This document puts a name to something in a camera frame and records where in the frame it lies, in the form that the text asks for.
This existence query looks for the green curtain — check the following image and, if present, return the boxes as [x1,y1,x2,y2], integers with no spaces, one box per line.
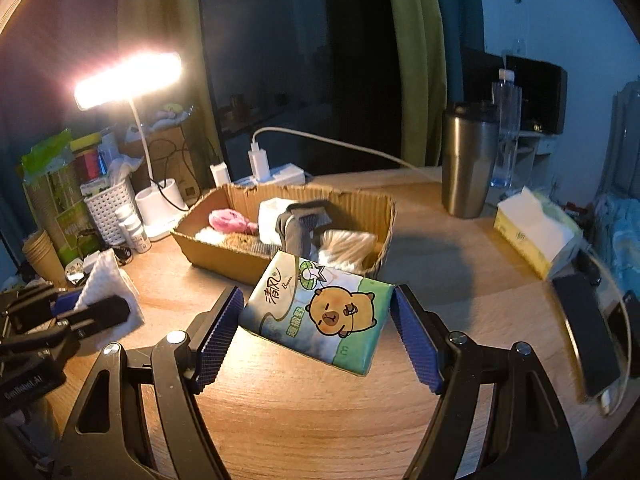
[390,0,447,166]

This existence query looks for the blue blanket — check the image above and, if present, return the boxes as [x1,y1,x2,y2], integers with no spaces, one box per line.
[593,194,640,295]

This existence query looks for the black smartphone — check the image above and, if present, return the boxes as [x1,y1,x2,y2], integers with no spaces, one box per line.
[551,273,620,398]

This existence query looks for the stack of paper cups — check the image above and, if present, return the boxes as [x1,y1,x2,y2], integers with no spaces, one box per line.
[22,230,67,287]

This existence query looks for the yellow tissue box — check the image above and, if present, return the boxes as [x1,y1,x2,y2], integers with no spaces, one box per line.
[494,186,582,280]

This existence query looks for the small white pill bottle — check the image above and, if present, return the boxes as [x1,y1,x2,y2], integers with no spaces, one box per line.
[128,223,151,254]

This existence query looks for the dark grey dotted sock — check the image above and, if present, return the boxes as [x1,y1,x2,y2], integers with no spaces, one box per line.
[276,200,332,259]

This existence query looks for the pink plush toy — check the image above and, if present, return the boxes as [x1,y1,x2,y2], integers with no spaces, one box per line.
[208,208,258,235]

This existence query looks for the white cotton swab bundle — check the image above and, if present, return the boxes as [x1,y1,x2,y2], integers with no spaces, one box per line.
[318,230,378,274]

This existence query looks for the black television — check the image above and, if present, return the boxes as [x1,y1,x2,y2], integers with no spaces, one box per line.
[462,48,567,134]

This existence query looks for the brown cardboard box behind lamp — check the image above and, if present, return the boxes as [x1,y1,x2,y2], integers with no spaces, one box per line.
[118,127,201,204]

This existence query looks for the clear water bottle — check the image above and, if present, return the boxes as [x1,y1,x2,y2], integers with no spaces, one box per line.
[491,68,522,188]

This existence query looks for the cartoon tissue pack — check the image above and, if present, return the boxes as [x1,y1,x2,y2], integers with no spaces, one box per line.
[240,252,394,376]

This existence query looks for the large white pill bottle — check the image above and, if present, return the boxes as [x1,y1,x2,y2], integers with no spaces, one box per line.
[115,204,141,249]

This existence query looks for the green paper cup package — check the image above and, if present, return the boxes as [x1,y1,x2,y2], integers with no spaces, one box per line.
[21,129,94,266]

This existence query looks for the white woven basket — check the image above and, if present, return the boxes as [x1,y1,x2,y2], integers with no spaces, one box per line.
[84,179,137,246]

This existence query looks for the white power strip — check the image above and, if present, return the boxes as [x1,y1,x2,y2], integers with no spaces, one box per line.
[234,164,306,186]

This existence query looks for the white charger with black cable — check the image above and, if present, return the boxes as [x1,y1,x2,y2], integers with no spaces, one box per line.
[209,162,231,188]

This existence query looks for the yellow green sponge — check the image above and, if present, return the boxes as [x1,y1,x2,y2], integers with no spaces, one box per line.
[70,132,102,153]

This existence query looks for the white towel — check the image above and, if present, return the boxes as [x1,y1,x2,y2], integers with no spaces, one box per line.
[75,249,144,351]

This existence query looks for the white desk lamp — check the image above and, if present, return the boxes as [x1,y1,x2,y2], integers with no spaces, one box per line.
[71,50,191,242]

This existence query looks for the stainless steel tumbler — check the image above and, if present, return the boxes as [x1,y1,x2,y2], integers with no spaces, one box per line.
[442,103,499,219]

